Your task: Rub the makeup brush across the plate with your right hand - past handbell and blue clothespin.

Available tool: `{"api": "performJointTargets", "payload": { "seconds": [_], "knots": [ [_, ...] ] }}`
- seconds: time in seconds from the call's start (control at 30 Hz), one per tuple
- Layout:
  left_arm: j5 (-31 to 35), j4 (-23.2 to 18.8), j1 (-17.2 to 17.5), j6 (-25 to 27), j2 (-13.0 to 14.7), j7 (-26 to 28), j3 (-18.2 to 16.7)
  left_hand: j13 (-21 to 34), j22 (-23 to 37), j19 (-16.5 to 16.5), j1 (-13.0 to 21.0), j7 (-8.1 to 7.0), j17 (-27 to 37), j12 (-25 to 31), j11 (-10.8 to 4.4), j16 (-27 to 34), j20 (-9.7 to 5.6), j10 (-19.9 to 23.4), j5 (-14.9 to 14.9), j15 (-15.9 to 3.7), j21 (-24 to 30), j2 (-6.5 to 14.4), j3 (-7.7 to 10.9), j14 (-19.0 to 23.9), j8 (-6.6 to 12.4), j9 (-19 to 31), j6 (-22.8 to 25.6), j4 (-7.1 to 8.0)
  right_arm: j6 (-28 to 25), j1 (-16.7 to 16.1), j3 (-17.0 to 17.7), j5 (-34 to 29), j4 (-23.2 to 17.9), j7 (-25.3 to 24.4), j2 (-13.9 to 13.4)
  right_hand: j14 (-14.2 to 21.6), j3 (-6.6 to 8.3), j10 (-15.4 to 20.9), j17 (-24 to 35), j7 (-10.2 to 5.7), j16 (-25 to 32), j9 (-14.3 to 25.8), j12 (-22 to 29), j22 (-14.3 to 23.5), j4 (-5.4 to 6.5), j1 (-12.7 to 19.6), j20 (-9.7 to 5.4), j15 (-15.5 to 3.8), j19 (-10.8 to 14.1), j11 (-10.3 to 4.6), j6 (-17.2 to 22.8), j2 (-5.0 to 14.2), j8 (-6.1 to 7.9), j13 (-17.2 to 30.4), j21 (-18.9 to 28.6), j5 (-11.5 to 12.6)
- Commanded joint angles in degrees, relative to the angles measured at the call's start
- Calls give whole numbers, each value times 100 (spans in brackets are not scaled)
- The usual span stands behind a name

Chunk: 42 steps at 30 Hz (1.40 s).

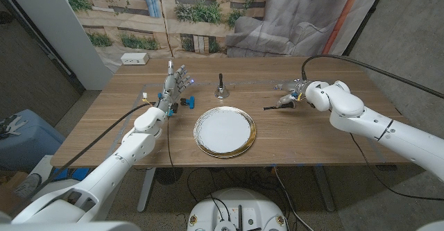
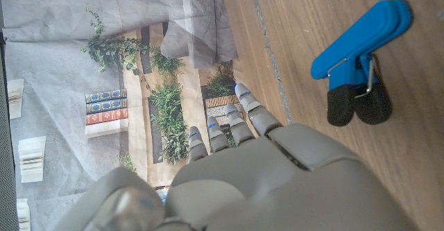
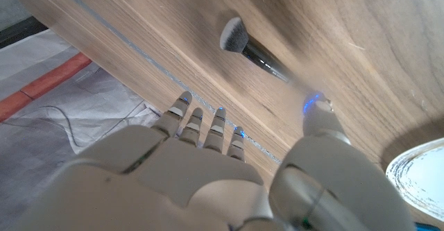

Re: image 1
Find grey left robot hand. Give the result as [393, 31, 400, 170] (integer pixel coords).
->
[156, 60, 194, 117]

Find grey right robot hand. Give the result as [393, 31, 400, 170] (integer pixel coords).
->
[273, 78, 311, 110]

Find black makeup brush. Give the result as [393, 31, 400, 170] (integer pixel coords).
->
[262, 101, 296, 111]

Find blue clothespin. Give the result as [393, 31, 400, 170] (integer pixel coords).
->
[180, 96, 196, 110]

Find white plate with gold rim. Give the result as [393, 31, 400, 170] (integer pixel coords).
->
[193, 105, 257, 158]

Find white power strip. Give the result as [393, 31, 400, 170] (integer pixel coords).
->
[120, 52, 151, 66]

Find printed backdrop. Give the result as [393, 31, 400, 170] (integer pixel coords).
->
[57, 0, 388, 74]

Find black round floor foot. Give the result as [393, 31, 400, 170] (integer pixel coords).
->
[155, 167, 184, 185]

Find white table leg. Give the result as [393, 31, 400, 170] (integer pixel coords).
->
[137, 167, 157, 213]

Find grey table leg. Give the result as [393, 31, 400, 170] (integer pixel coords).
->
[314, 164, 336, 213]

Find blue object under table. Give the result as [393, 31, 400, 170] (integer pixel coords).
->
[51, 167, 91, 182]

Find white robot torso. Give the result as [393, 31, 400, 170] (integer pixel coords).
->
[186, 187, 289, 231]

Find blue storage bin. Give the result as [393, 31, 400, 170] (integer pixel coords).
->
[0, 108, 67, 172]

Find grey metal brackets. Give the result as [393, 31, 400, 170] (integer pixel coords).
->
[0, 114, 28, 140]

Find grey shoe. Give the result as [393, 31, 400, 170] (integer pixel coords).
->
[13, 173, 42, 199]

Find small white connector with wires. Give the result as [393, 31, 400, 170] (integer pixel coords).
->
[141, 92, 155, 108]

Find silver handbell with black handle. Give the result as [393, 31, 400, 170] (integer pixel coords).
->
[214, 73, 230, 99]

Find thin black left wrist cable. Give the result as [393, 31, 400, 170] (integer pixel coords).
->
[166, 118, 176, 171]

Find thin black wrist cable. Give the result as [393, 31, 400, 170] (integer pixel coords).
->
[166, 118, 176, 171]
[349, 132, 444, 201]

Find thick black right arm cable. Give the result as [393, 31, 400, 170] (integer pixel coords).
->
[300, 53, 444, 100]

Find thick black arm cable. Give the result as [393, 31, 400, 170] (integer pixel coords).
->
[300, 53, 444, 100]
[6, 101, 157, 219]

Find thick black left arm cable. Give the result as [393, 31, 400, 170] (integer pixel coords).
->
[6, 101, 157, 219]

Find grey floor cable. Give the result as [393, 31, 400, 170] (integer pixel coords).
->
[273, 166, 315, 231]

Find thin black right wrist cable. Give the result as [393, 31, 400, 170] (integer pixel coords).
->
[349, 132, 444, 201]

